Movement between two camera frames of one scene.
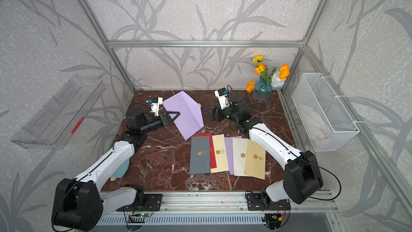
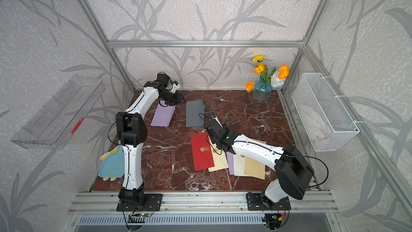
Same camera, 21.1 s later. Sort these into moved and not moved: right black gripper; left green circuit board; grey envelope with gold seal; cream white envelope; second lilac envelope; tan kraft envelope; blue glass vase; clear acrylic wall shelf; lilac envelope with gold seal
Moved: grey envelope with gold seal; right black gripper; lilac envelope with gold seal
Not moved: left green circuit board; blue glass vase; tan kraft envelope; cream white envelope; clear acrylic wall shelf; second lilac envelope
